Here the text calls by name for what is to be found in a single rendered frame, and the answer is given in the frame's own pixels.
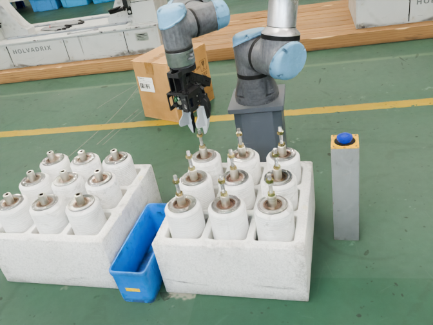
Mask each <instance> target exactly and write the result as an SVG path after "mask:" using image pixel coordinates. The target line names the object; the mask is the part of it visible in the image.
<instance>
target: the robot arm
mask: <svg viewBox="0 0 433 325"><path fill-rule="evenodd" d="M208 1H209V0H170V1H169V2H168V4H166V5H164V6H161V7H160V8H159V9H158V10H157V20H158V24H159V29H160V34H161V37H162V42H163V45H164V50H165V55H166V61H167V64H168V66H169V70H170V71H169V72H168V73H167V77H168V82H169V87H170V91H169V92H168V93H167V94H166V95H167V98H168V103H169V109H170V111H172V110H173V109H174V108H176V107H177V110H182V117H181V118H180V121H179V125H180V126H181V127H182V126H185V125H188V126H189V128H190V130H191V131H192V132H193V133H195V128H196V127H197V128H201V127H202V129H203V132H204V134H206V133H207V130H208V128H209V121H210V116H211V103H210V100H209V98H208V96H207V93H205V91H204V87H207V86H210V84H211V78H210V77H208V76H206V75H200V74H197V73H195V72H192V71H193V70H195V69H196V63H195V54H194V50H193V43H192V38H196V37H199V36H201V35H205V34H208V33H211V32H214V31H219V30H220V29H221V28H224V27H226V26H227V25H228V24H229V22H230V13H229V8H228V6H227V4H226V3H225V2H224V1H223V0H211V1H210V2H208ZM297 12H298V0H269V2H268V13H267V26H266V27H259V28H252V29H248V30H244V31H241V32H239V33H237V34H235V35H234V36H233V51H234V55H235V64H236V72H237V77H238V80H237V84H236V91H235V99H236V102H237V103H238V104H241V105H244V106H260V105H263V104H267V103H271V102H273V101H274V100H276V99H277V98H278V96H279V89H278V85H277V83H276V81H275V79H281V80H289V79H292V78H294V77H296V76H297V75H298V73H299V72H301V70H302V68H303V67H304V64H305V62H306V57H307V52H306V49H305V48H304V45H303V44H302V43H300V32H299V31H298V30H297V28H296V19H297ZM173 96H174V98H173ZM170 97H172V100H173V105H172V106H171V105H170V101H169V98H170ZM199 105H200V106H199ZM195 110H197V115H198V117H197V121H196V124H195V117H194V115H193V112H194V111H195Z"/></svg>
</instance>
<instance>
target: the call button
mask: <svg viewBox="0 0 433 325"><path fill-rule="evenodd" d="M337 140H338V142H339V143H342V144H347V143H350V142H351V141H352V134H350V133H346V132H344V133H340V134H338V135H337Z"/></svg>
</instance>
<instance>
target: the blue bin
mask: <svg viewBox="0 0 433 325"><path fill-rule="evenodd" d="M166 205H167V203H149V204H147V205H146V206H145V208H144V209H143V211H142V213H141V215H140V216H139V218H138V219H137V221H136V223H135V225H134V227H133V228H132V230H131V231H130V234H129V235H128V237H127V238H126V240H125V242H124V244H123V245H122V247H121V249H120V250H119V252H118V254H117V256H116V258H115V259H114V261H113V262H112V264H111V266H110V268H109V273H110V275H111V276H113V278H114V280H115V282H116V284H117V287H118V289H119V291H120V293H121V295H122V297H123V299H124V300H125V301H128V302H143V303H152V302H154V301H155V299H156V297H157V295H158V293H159V290H160V287H161V286H162V283H163V279H162V275H161V272H160V269H159V266H158V263H157V259H156V256H155V253H154V251H153V247H152V242H153V240H154V238H155V237H156V235H157V232H158V230H159V228H160V226H161V224H162V222H163V220H164V218H165V216H166V214H165V207H166Z"/></svg>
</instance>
